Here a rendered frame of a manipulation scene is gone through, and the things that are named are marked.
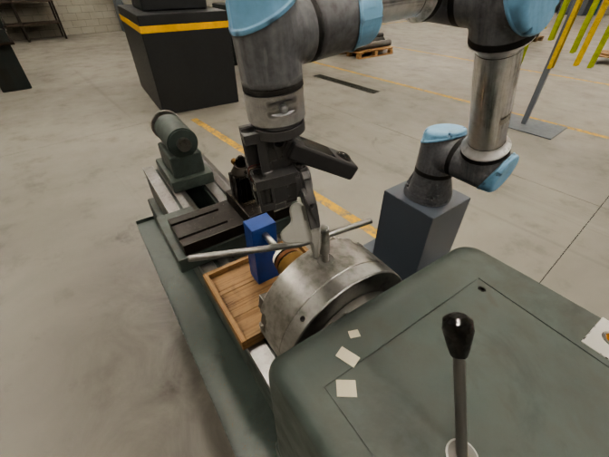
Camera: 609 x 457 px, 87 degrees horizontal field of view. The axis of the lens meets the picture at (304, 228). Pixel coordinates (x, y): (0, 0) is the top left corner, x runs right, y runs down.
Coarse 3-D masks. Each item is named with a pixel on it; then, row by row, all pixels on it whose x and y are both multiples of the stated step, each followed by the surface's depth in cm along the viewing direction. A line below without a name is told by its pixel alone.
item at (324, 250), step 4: (320, 228) 58; (324, 228) 58; (328, 228) 58; (324, 232) 57; (328, 232) 58; (324, 236) 58; (328, 236) 58; (324, 240) 58; (328, 240) 59; (324, 244) 59; (328, 244) 60; (320, 248) 60; (324, 248) 60; (328, 248) 60; (320, 252) 61; (324, 252) 61; (328, 252) 61; (324, 256) 62; (328, 256) 62; (324, 260) 63; (328, 260) 63
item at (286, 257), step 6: (282, 252) 83; (288, 252) 83; (294, 252) 82; (300, 252) 83; (276, 258) 83; (282, 258) 82; (288, 258) 80; (294, 258) 80; (276, 264) 83; (282, 264) 81; (288, 264) 79; (282, 270) 80
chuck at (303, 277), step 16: (336, 240) 69; (304, 256) 65; (336, 256) 64; (352, 256) 65; (368, 256) 67; (288, 272) 64; (304, 272) 62; (320, 272) 61; (336, 272) 61; (272, 288) 65; (288, 288) 62; (304, 288) 60; (272, 304) 64; (288, 304) 61; (272, 320) 64; (288, 320) 60; (272, 336) 65
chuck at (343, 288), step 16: (352, 272) 61; (368, 272) 61; (384, 272) 63; (320, 288) 59; (336, 288) 58; (352, 288) 59; (368, 288) 63; (384, 288) 67; (304, 304) 59; (320, 304) 58; (336, 304) 59; (304, 320) 58; (320, 320) 59; (288, 336) 60; (304, 336) 59
